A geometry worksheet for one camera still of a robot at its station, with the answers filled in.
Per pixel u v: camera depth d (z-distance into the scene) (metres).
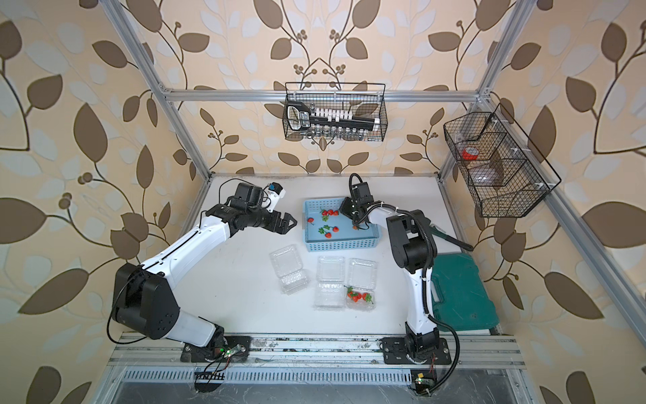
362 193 0.86
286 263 0.92
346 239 0.98
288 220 0.76
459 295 0.80
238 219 0.61
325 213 1.05
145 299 0.44
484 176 0.73
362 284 0.87
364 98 0.91
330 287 0.87
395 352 0.73
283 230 0.75
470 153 0.81
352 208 0.98
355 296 0.81
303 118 0.84
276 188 0.76
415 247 0.58
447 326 0.66
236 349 0.74
